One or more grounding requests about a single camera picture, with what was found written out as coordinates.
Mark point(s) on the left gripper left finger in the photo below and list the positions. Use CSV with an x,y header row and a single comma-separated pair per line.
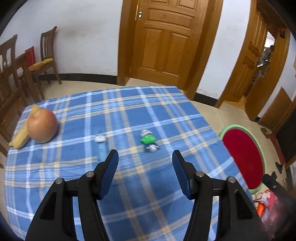
x,y
70,211

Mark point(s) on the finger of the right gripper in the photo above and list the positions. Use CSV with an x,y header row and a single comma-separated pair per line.
x,y
279,191

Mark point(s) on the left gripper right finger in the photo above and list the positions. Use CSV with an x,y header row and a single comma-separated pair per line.
x,y
237,217

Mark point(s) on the blue plastic tube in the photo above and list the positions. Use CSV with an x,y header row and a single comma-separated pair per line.
x,y
102,150

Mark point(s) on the green toy figure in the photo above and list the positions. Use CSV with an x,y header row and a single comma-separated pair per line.
x,y
148,140

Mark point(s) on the red floral fabric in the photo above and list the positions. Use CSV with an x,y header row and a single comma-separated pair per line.
x,y
268,198

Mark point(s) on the orange plastic object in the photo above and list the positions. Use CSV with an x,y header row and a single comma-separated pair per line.
x,y
260,209

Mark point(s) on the small wooden cabinet door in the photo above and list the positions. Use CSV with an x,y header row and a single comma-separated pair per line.
x,y
277,111

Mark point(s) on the yellow banana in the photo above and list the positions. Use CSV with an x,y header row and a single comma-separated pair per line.
x,y
22,137

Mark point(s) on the blue plaid tablecloth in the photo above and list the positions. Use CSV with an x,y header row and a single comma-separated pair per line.
x,y
145,201

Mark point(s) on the red apple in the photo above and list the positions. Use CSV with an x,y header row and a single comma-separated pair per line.
x,y
42,126

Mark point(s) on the near wooden chair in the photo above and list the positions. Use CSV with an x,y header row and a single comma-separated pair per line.
x,y
13,98

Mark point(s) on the wooden chair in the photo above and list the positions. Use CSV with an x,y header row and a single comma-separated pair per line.
x,y
47,55
13,98

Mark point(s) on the open wooden door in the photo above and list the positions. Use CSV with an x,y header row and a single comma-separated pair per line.
x,y
243,84

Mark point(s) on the yellow seat cushion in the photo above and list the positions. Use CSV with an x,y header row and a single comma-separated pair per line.
x,y
39,65

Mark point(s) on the red chair back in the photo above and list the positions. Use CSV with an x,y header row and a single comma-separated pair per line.
x,y
30,55

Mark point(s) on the far wooden chair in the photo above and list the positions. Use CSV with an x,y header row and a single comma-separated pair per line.
x,y
47,55

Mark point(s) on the closed wooden door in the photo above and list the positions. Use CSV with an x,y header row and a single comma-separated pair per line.
x,y
167,42

